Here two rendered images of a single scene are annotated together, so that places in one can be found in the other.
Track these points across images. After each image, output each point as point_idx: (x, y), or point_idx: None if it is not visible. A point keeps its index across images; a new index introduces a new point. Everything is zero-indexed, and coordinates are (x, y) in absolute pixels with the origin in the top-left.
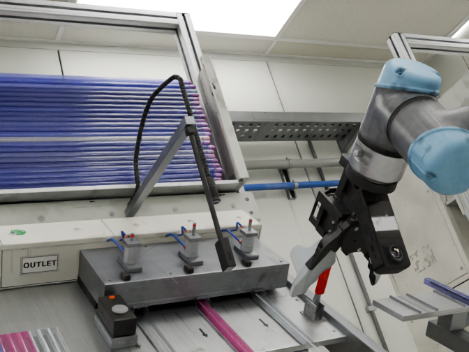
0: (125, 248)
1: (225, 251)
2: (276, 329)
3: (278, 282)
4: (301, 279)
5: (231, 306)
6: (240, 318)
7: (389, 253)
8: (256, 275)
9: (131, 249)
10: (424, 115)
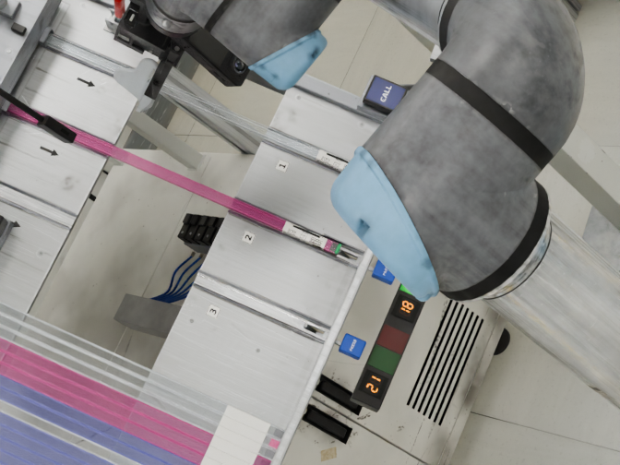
0: None
1: (58, 132)
2: (104, 82)
3: (54, 6)
4: (148, 105)
5: (36, 80)
6: (60, 94)
7: (236, 73)
8: (36, 29)
9: None
10: (250, 31)
